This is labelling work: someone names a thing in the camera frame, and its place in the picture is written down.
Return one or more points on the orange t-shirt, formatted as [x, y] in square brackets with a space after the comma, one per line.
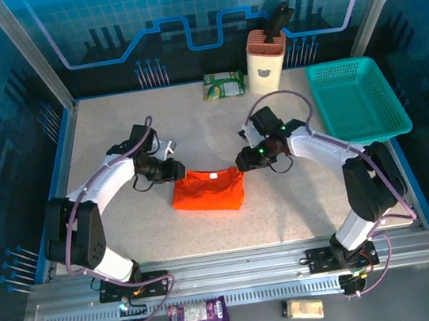
[207, 193]

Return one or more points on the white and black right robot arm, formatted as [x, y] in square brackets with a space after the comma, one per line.
[316, 146]

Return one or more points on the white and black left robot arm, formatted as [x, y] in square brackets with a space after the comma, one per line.
[102, 184]

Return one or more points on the green snack packet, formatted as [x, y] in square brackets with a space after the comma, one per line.
[224, 85]

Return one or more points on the cream knife block pink rim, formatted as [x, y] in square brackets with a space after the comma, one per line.
[265, 69]

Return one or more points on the teal plastic basket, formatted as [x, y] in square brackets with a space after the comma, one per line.
[358, 104]

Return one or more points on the small tan packet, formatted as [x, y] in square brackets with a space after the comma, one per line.
[303, 309]

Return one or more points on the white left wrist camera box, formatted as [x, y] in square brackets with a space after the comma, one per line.
[165, 148]

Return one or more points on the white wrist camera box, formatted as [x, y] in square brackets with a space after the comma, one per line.
[165, 148]
[248, 133]

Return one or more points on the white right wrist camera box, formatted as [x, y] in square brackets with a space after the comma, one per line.
[248, 133]

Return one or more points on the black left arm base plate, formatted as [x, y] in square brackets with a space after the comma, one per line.
[156, 284]

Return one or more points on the aluminium mounting rail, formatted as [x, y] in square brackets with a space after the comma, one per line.
[234, 269]

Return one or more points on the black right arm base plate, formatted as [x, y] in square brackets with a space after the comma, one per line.
[320, 259]

